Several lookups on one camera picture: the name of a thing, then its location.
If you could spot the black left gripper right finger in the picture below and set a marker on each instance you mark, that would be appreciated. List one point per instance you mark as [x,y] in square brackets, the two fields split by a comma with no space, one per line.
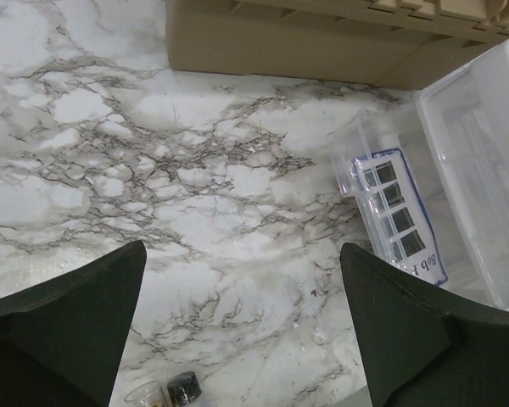
[421,345]

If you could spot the tan plastic toolbox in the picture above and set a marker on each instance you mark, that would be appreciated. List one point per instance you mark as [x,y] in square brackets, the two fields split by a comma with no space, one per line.
[404,45]

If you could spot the black cap clear bottle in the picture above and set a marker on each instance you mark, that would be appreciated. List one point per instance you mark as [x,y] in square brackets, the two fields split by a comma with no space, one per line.
[184,389]

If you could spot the gold cap lotion bottle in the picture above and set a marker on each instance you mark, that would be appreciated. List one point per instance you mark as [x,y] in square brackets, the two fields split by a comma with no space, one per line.
[149,394]

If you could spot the white plastic drawer organizer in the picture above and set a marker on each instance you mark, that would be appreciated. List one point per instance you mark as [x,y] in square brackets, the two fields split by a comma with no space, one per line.
[465,116]

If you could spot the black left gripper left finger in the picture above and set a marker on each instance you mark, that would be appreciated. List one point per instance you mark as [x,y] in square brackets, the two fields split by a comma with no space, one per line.
[61,341]

